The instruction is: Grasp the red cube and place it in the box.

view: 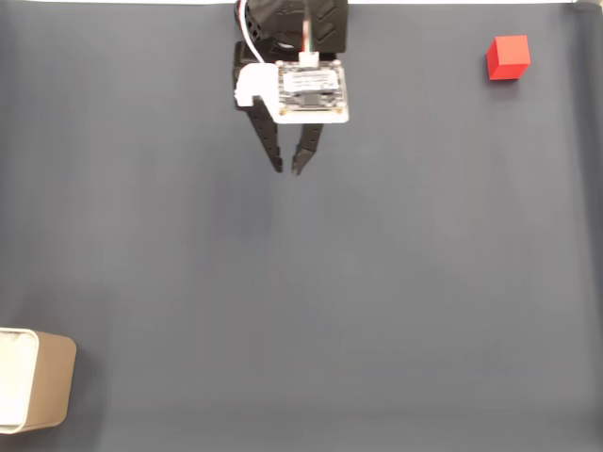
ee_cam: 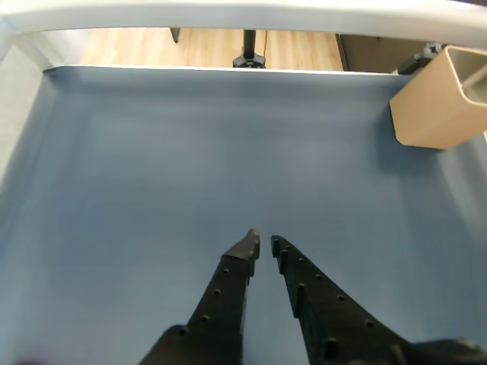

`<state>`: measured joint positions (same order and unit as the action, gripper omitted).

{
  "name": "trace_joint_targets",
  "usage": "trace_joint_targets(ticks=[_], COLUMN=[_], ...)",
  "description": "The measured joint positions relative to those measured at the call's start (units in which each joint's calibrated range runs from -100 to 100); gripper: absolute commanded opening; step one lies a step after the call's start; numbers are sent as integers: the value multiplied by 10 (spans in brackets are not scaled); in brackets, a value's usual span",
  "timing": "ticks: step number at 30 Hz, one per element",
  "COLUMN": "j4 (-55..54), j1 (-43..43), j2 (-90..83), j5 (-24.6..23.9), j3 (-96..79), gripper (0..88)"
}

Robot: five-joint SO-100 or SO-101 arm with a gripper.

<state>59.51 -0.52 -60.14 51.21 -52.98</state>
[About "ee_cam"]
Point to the white frame rail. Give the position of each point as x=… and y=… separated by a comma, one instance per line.
x=228, y=13

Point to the black camera stand pole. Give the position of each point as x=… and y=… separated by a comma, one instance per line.
x=249, y=45

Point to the dark table leg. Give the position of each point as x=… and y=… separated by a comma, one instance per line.
x=175, y=35

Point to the dark brown cabinet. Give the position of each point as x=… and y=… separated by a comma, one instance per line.
x=373, y=53

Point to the beige box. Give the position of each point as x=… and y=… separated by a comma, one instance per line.
x=430, y=110

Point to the dark blue-grey mat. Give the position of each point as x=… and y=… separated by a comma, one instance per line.
x=152, y=171

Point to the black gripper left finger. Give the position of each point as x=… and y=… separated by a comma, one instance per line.
x=224, y=296

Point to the grey table clamp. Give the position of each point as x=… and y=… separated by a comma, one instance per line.
x=420, y=59

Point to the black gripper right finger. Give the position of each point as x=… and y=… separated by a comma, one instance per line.
x=327, y=315

